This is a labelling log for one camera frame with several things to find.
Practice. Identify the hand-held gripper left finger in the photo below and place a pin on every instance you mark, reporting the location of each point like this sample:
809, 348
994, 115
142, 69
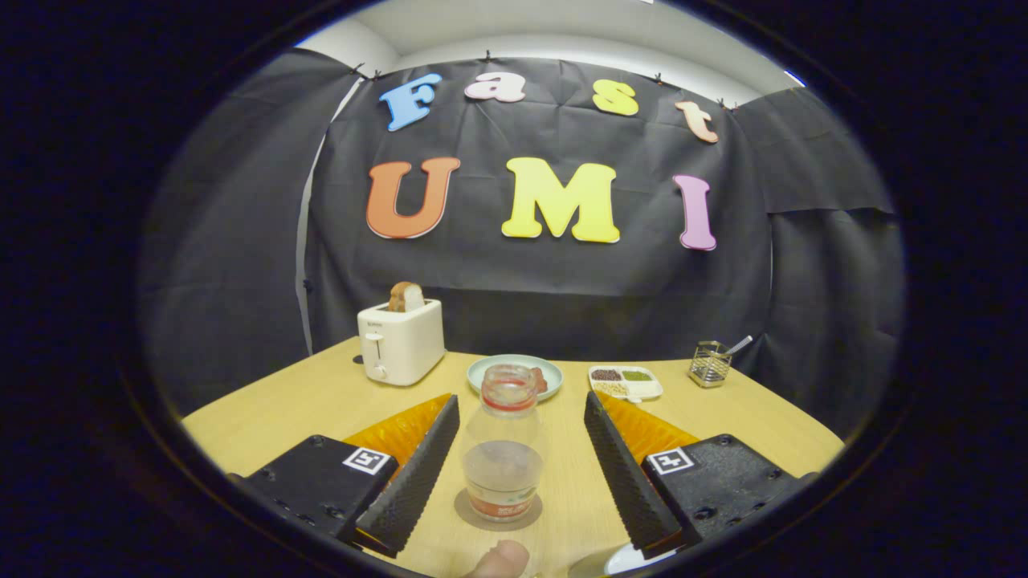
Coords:
414, 478

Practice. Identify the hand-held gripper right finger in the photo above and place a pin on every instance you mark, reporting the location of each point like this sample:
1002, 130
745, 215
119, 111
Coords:
626, 478

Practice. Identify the round brown coaster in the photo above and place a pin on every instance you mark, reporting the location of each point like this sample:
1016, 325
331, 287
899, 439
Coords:
464, 511

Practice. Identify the white cup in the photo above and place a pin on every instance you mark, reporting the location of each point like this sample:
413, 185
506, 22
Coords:
630, 560

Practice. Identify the clear plastic juice bottle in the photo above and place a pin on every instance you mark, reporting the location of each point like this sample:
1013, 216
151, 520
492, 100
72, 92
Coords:
503, 474

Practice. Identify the white divided bean tray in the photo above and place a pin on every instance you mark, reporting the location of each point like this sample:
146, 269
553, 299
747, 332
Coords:
626, 384

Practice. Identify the pale green plate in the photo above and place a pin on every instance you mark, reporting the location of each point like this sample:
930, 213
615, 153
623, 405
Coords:
482, 373

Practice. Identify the brown meat piece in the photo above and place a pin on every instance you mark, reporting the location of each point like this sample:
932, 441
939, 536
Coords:
542, 380

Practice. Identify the wooden table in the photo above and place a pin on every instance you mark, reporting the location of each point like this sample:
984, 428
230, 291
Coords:
305, 401

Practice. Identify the white toaster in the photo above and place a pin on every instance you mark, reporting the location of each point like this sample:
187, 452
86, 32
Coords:
401, 345

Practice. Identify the bread slice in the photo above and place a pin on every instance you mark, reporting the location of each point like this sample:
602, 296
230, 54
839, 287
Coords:
405, 297

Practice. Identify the small ceiling light panel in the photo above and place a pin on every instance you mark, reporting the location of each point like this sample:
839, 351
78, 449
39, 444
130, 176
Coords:
795, 78

